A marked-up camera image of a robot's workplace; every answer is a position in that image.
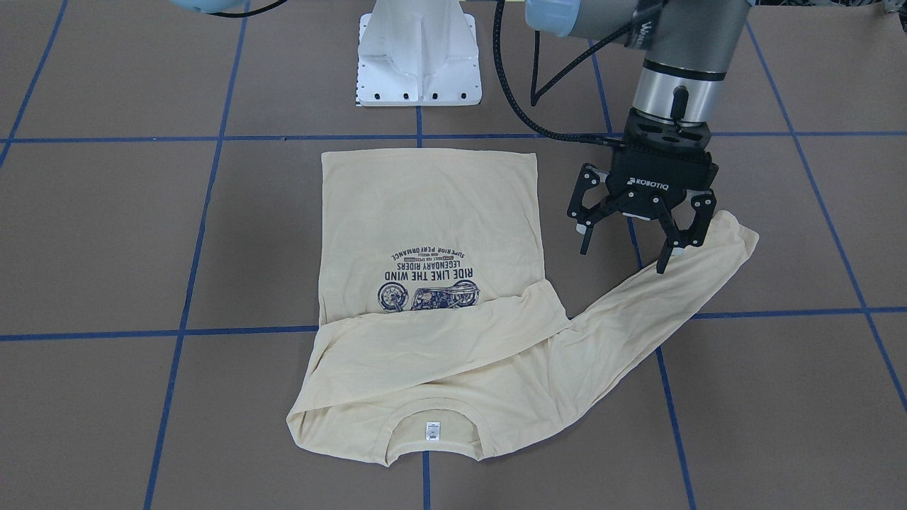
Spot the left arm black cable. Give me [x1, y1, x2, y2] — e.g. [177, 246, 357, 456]
[492, 0, 631, 148]

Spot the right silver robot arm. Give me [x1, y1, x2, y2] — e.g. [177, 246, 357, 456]
[171, 0, 286, 18]

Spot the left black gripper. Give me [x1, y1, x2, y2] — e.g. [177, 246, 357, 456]
[566, 110, 719, 276]

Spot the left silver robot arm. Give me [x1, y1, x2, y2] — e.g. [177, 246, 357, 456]
[525, 1, 753, 273]

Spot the beige long-sleeve graphic shirt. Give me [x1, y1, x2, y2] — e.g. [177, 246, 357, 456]
[286, 148, 759, 467]

